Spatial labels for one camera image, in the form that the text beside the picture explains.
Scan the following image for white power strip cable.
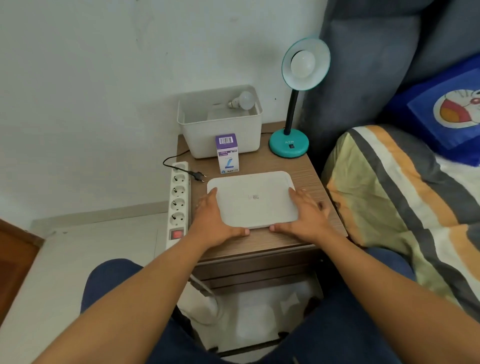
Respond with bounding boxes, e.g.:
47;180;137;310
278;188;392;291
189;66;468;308
176;275;223;326

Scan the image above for white plastic bin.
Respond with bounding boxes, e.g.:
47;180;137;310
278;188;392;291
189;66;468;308
177;85;263;160

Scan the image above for teal desk lamp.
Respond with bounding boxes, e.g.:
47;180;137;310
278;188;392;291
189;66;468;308
268;37;331;159

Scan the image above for black metal bar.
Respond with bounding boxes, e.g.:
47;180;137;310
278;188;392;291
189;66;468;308
205;331;290;358

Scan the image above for person's left hand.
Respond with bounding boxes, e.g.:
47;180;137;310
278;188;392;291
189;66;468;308
187;187;251;253

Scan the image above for striped blanket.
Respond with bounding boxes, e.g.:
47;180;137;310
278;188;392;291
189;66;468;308
321;124;480;324

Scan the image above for person's right hand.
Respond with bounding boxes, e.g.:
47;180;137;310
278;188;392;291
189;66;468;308
269;188;336;245

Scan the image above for purple white bulb box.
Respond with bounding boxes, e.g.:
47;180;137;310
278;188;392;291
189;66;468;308
215;133;240;175

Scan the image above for brown wooden door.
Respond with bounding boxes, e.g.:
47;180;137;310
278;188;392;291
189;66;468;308
0;218;45;328

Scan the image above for person's right forearm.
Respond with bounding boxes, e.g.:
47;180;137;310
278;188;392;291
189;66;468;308
310;229;480;364

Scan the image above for grey padded headboard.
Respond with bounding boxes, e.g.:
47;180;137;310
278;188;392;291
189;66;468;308
299;0;480;166

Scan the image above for white loose light bulb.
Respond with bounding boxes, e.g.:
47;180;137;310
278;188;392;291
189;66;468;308
227;91;256;111

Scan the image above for person's left forearm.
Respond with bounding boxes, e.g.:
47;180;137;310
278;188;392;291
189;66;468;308
33;233;223;364

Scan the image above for wooden bedside table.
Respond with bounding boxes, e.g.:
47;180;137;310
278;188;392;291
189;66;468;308
176;121;349;298

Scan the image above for white square tray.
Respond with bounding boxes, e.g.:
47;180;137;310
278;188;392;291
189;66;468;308
206;171;300;230

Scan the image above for blue cartoon pillow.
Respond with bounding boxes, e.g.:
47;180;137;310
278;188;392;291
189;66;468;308
382;52;480;168

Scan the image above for white power strip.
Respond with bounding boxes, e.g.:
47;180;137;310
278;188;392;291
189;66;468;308
165;161;191;251

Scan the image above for person's blue trousers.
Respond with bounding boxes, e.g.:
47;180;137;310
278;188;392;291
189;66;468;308
80;247;418;364

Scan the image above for black plug with cable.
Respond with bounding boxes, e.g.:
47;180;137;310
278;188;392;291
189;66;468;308
162;149;208;184

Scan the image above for white bulb in lamp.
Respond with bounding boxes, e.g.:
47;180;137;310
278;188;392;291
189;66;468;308
290;49;318;79

